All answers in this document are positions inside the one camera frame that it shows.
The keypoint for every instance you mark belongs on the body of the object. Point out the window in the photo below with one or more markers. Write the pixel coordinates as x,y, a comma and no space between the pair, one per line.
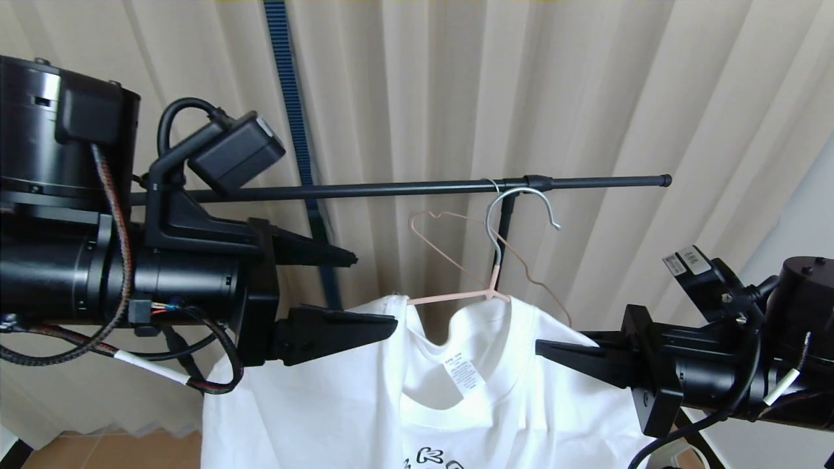
287,78

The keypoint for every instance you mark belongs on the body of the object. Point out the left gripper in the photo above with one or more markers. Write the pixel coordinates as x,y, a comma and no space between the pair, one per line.
182,286

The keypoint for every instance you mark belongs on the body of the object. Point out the beige curtain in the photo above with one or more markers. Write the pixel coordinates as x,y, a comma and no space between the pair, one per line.
586,98
195,65

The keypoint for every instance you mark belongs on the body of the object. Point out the black clothes rack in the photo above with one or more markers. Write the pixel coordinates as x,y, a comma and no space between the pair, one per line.
423,187

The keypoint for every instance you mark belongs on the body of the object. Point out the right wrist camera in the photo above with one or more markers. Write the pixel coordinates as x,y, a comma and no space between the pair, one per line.
704,277

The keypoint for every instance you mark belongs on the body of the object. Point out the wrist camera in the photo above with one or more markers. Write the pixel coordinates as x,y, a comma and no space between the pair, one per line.
704,277
234,153

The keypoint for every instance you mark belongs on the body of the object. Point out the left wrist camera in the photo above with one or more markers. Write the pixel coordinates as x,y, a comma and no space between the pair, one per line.
234,153

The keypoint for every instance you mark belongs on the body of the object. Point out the pink clothes hanger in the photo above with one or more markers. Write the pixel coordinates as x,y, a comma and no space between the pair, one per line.
495,273
453,261

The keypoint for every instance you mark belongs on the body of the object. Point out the white printed t-shirt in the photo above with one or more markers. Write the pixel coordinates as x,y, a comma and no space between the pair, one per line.
326,404

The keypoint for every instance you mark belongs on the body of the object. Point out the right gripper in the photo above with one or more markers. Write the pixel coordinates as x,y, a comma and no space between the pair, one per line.
710,371

